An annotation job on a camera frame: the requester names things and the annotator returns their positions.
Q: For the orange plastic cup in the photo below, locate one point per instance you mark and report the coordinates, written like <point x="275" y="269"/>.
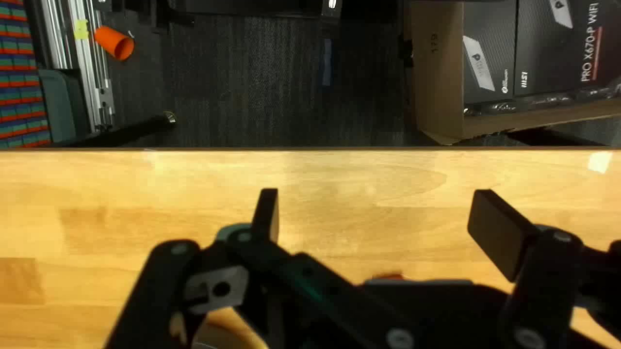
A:
<point x="114" y="43"/>

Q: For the black box with white label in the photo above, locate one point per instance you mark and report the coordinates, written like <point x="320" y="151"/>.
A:
<point x="490" y="50"/>

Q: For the brown cardboard box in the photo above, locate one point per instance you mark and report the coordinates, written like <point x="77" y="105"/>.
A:
<point x="436" y="70"/>

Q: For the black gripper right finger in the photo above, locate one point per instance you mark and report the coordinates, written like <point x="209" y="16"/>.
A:
<point x="496" y="225"/>

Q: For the black box with red print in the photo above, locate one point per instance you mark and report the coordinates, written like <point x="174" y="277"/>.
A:
<point x="562" y="45"/>

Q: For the grey plastic bin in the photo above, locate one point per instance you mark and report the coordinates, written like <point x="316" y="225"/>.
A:
<point x="58" y="103"/>

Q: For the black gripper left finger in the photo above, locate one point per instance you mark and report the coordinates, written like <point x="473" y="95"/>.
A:
<point x="261" y="213"/>

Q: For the aluminium frame rail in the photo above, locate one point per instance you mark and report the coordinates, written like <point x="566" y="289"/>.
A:
<point x="77" y="58"/>

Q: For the red block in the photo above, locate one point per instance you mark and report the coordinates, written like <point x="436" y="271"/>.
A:
<point x="388" y="275"/>

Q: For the black rod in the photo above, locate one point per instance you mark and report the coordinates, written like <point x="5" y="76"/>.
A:
<point x="128" y="128"/>

